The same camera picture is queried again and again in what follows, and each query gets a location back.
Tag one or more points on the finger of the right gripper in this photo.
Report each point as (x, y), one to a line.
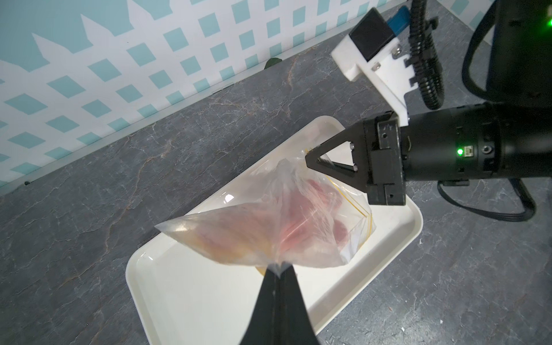
(342, 157)

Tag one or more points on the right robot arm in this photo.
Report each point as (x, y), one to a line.
(508, 135)

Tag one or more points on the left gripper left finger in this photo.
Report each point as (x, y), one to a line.
(264, 325)

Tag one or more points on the ziploc bag of cookies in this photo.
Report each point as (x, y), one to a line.
(278, 217)

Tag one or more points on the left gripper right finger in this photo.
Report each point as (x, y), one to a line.
(295, 325)

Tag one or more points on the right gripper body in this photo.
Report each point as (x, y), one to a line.
(386, 183)

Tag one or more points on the white rectangular tray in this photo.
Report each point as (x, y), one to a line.
(184, 298)

